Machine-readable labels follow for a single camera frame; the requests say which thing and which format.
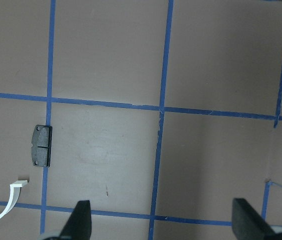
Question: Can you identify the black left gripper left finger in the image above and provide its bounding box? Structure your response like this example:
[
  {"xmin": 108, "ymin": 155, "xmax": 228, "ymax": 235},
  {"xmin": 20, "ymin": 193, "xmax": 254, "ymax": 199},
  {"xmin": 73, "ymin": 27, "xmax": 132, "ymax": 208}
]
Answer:
[{"xmin": 58, "ymin": 200, "xmax": 92, "ymax": 240}]

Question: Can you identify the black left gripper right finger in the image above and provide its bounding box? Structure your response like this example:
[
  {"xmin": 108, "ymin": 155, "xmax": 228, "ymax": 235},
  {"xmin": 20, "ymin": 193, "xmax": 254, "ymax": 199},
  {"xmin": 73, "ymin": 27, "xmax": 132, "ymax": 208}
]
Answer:
[{"xmin": 232, "ymin": 198, "xmax": 276, "ymax": 240}]

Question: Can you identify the white curved plastic part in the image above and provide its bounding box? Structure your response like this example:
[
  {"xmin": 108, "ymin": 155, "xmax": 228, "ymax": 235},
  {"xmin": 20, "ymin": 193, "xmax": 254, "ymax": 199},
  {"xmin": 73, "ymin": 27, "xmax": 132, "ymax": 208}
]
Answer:
[{"xmin": 0, "ymin": 179, "xmax": 29, "ymax": 224}]

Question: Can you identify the black brake pad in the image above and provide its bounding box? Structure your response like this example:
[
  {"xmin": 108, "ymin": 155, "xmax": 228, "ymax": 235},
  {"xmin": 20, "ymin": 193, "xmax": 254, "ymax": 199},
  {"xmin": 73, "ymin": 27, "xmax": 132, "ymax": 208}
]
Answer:
[{"xmin": 31, "ymin": 125, "xmax": 52, "ymax": 168}]

